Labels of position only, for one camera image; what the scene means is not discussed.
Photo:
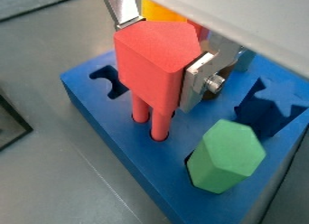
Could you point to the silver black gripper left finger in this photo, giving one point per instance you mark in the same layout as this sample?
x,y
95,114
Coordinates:
x,y
125,12

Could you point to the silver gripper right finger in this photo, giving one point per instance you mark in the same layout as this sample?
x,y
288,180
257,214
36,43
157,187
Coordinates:
x,y
201,71

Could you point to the red three prong block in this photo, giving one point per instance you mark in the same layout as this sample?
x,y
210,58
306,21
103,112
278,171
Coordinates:
x,y
153,52

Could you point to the blue foam peg board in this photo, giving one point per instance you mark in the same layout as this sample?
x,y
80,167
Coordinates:
x,y
157,162

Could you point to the brown cylinder block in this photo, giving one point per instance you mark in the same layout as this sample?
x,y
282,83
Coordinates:
x,y
218,67

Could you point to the yellow rectangular block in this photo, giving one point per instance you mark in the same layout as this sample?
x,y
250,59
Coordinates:
x,y
155,12

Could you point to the light blue cylinder block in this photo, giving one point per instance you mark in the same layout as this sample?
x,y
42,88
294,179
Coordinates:
x,y
245,61

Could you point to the red rectangular block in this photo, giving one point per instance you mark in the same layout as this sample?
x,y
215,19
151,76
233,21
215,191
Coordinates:
x,y
202,32

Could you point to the green hexagonal prism block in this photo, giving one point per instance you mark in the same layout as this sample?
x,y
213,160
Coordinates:
x,y
226,156

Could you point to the black curved arch block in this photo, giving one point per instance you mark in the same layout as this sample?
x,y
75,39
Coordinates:
x,y
13,125

